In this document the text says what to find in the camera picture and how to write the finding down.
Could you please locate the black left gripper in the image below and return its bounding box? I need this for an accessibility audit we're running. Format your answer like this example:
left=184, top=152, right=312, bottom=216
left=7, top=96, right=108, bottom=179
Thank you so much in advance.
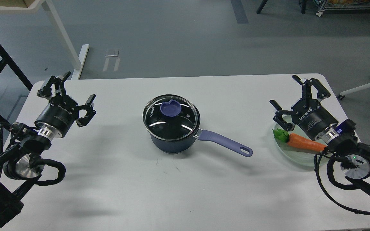
left=35, top=72, right=96, bottom=138

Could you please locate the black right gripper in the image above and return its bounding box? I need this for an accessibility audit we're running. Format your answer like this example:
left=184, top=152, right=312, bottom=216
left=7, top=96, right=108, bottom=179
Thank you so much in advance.
left=269, top=75, right=338, bottom=141

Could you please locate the dark blue saucepan purple handle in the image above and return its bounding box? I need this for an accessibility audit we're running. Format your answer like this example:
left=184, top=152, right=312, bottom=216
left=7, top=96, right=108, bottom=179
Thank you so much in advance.
left=143, top=94, right=253, bottom=158

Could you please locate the glass lid purple knob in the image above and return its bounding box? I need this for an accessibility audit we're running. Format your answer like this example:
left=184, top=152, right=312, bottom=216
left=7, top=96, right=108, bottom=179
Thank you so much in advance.
left=143, top=94, right=200, bottom=140

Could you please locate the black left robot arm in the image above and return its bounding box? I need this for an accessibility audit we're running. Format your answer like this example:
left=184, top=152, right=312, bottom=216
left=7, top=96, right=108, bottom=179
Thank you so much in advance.
left=0, top=72, right=96, bottom=227

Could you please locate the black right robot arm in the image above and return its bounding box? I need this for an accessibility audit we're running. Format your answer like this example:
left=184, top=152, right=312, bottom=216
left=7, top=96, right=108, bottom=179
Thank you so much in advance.
left=270, top=75, right=370, bottom=215

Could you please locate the orange toy carrot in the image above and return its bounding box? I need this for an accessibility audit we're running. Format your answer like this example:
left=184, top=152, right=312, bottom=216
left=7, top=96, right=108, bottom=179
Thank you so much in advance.
left=272, top=128, right=327, bottom=152

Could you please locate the translucent green plate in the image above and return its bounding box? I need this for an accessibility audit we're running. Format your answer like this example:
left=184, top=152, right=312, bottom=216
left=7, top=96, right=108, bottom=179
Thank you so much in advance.
left=273, top=115, right=329, bottom=167

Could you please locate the metal wheeled cart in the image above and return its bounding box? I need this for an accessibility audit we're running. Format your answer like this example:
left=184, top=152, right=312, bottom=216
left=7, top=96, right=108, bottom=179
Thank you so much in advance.
left=311, top=0, right=370, bottom=17

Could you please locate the white desk frame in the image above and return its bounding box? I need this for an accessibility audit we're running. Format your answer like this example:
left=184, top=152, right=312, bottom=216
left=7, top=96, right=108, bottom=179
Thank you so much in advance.
left=0, top=0, right=89, bottom=83

